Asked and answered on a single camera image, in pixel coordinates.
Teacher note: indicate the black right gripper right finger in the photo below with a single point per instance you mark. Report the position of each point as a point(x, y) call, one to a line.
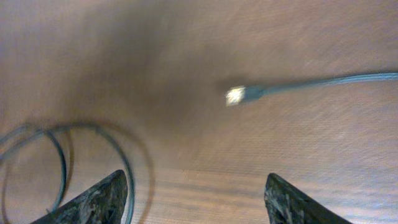
point(286, 204)

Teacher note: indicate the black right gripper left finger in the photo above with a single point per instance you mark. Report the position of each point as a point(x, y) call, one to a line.
point(103, 203)

